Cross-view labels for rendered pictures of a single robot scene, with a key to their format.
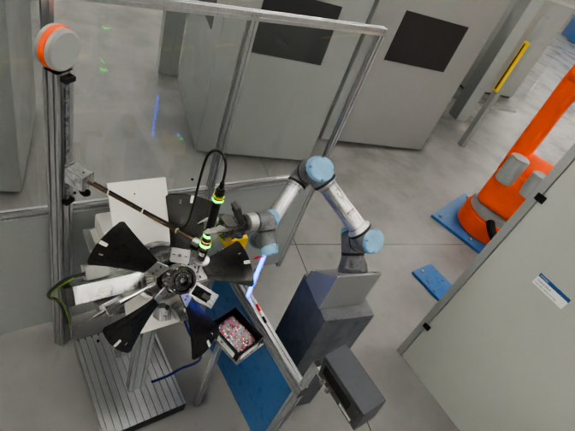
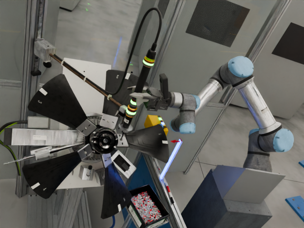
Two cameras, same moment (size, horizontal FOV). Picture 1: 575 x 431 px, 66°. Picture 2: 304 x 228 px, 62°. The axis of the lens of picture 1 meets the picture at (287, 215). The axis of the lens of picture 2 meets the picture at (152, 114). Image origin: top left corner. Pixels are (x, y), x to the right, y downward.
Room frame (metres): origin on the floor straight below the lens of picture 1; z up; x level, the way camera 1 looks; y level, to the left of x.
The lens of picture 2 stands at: (0.37, -0.08, 1.99)
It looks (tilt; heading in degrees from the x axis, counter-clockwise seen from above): 32 degrees down; 15
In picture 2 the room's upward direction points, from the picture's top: 22 degrees clockwise
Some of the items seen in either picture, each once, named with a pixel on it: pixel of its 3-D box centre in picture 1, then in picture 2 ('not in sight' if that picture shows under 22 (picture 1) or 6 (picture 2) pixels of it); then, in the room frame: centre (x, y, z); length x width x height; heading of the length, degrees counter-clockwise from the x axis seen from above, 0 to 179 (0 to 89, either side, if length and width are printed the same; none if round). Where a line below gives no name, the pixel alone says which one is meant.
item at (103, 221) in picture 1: (109, 230); not in sight; (1.52, 0.82, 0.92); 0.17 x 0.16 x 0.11; 47
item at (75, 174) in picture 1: (78, 176); (44, 49); (1.35, 0.88, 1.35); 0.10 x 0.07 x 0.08; 82
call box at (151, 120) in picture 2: (231, 235); (155, 128); (1.73, 0.23, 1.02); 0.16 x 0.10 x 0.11; 47
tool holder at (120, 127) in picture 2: (200, 251); (126, 119); (1.27, 0.27, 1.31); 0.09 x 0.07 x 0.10; 82
